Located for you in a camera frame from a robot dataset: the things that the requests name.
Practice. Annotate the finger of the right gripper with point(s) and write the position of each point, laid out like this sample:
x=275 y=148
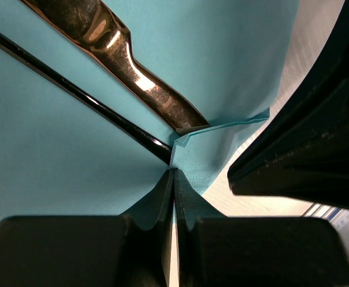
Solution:
x=304 y=152

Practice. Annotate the black spoon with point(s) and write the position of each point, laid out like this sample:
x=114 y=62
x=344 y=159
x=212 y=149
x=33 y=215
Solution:
x=145 y=139

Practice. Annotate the copper knife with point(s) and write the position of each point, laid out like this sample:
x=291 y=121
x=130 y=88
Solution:
x=97 y=31

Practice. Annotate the teal paper napkin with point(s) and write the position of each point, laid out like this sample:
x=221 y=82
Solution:
x=58 y=157

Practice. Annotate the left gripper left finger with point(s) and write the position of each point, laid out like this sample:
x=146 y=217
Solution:
x=130 y=249

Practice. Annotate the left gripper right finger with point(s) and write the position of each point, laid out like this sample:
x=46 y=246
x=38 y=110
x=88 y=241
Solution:
x=216 y=250

